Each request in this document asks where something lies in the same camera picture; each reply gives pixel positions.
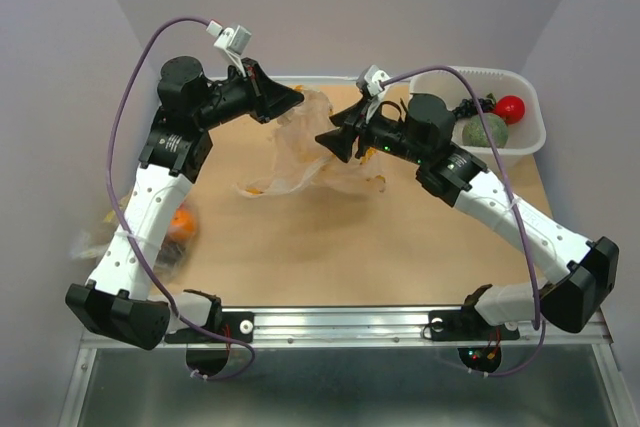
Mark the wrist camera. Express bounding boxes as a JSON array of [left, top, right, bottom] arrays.
[[356, 65, 390, 122], [206, 20, 252, 65]]

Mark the green fake melon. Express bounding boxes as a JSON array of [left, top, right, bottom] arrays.
[[461, 113, 510, 149]]

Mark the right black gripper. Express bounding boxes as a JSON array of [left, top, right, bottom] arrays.
[[315, 95, 429, 166]]

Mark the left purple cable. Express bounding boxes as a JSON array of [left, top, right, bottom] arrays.
[[106, 16, 256, 382]]

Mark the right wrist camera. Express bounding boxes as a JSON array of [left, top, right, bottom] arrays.
[[356, 65, 390, 122]]

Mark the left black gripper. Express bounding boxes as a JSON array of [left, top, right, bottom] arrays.
[[195, 57, 305, 130]]

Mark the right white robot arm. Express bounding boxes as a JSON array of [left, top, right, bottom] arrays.
[[315, 94, 619, 337]]

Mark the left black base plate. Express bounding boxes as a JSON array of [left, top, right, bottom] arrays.
[[164, 311, 256, 381]]

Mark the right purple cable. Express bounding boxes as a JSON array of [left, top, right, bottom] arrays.
[[379, 65, 547, 379]]

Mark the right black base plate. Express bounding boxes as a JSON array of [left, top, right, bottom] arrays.
[[423, 309, 520, 375]]

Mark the white plastic bin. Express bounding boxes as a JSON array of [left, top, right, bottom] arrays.
[[409, 66, 546, 172]]

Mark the purple cable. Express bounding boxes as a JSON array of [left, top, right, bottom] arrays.
[[106, 16, 256, 382], [379, 65, 547, 379]]

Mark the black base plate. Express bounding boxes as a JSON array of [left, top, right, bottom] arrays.
[[423, 309, 520, 375], [164, 311, 256, 381]]

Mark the red fake apple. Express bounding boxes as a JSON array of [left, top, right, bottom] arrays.
[[494, 95, 526, 125]]

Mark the translucent banana-print plastic bag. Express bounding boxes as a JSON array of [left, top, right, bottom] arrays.
[[235, 85, 386, 198]]

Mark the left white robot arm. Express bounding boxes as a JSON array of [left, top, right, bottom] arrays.
[[65, 56, 304, 350]]

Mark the black fake grape bunch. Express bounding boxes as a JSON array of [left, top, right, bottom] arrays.
[[453, 93, 497, 120]]

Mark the filled plastic bag at left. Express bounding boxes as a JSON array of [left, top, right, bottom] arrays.
[[69, 199, 199, 283]]

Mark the aluminium rail frame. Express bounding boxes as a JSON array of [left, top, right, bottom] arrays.
[[58, 77, 621, 427]]

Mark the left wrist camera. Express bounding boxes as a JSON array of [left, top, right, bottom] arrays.
[[206, 20, 252, 65]]

